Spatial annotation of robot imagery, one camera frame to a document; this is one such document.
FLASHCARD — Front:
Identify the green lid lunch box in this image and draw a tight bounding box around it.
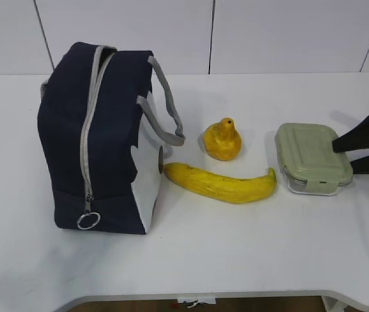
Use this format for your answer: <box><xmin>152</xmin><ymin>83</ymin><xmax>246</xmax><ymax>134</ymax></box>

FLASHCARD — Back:
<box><xmin>275</xmin><ymin>123</ymin><xmax>353</xmax><ymax>196</ymax></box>

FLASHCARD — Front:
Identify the navy blue lunch bag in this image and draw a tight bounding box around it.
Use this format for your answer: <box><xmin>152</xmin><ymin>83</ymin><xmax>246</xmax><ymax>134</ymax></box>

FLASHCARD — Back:
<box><xmin>37</xmin><ymin>42</ymin><xmax>185</xmax><ymax>235</ymax></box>

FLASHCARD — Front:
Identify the yellow pear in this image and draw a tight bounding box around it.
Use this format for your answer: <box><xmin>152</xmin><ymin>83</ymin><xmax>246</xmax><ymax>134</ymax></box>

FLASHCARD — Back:
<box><xmin>202</xmin><ymin>118</ymin><xmax>242</xmax><ymax>161</ymax></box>

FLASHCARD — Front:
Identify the yellow banana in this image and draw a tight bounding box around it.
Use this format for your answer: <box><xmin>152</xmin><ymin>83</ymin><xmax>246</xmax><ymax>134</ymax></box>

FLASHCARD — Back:
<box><xmin>163</xmin><ymin>162</ymin><xmax>277</xmax><ymax>204</ymax></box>

